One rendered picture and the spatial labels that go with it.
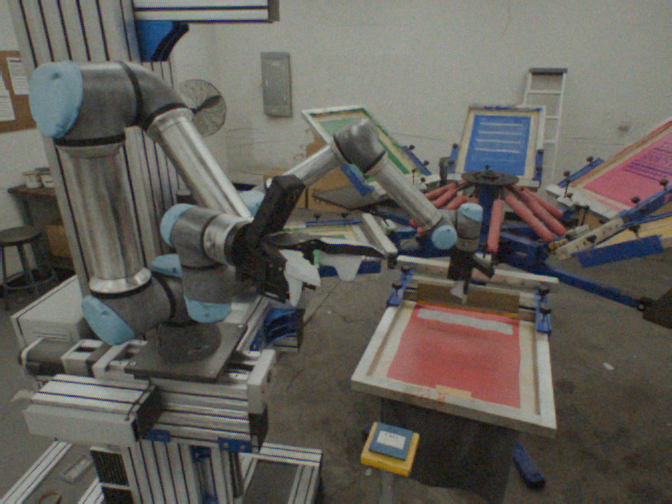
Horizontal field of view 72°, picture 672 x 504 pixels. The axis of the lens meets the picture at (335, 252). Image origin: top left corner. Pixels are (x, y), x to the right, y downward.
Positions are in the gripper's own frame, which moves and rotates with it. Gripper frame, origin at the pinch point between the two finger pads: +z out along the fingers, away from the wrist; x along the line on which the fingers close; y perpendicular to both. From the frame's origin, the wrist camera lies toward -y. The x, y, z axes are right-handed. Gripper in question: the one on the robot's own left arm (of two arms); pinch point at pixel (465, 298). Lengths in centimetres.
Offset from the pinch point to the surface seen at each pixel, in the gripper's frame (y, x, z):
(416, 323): 16.9, 1.3, 13.6
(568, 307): -73, -218, 108
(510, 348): -17.6, 6.0, 13.4
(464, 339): -1.7, 5.9, 13.5
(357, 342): 74, -111, 109
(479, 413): -9.6, 45.6, 11.2
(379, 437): 15, 63, 12
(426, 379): 7.4, 33.1, 13.6
